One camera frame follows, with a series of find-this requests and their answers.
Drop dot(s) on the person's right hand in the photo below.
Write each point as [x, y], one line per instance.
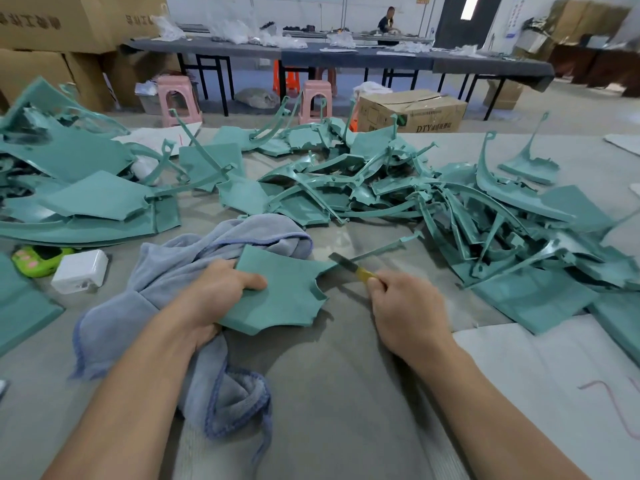
[410, 320]

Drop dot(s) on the orange object under table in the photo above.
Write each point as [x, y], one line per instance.
[286, 80]

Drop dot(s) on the pile of green plastic parts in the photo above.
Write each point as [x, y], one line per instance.
[100, 195]

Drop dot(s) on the dark door with window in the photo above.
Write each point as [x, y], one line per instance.
[470, 20]

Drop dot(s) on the person's left hand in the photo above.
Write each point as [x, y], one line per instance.
[210, 300]

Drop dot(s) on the green and yellow gadget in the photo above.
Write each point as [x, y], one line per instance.
[38, 261]

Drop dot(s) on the pink plastic stool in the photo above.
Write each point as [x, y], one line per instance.
[178, 98]
[316, 100]

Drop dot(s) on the person's right forearm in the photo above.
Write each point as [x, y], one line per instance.
[490, 425]

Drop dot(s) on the single green plastic part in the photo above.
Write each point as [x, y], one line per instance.
[280, 290]

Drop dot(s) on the white power adapter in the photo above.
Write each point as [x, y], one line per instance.
[80, 271]

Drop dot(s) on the long grey work table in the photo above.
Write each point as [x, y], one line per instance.
[400, 59]

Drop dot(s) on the grey-blue wiping cloth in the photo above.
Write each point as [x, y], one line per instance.
[150, 285]

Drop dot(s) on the brown cardboard box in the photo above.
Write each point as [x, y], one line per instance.
[410, 113]

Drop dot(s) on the white foam sheet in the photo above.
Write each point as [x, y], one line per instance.
[540, 395]

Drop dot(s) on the stack of brown cardboard boxes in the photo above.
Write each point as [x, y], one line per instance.
[60, 25]

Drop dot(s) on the heap of clear plastic bags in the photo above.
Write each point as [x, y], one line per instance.
[235, 33]

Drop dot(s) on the person's left forearm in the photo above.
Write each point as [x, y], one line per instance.
[130, 405]

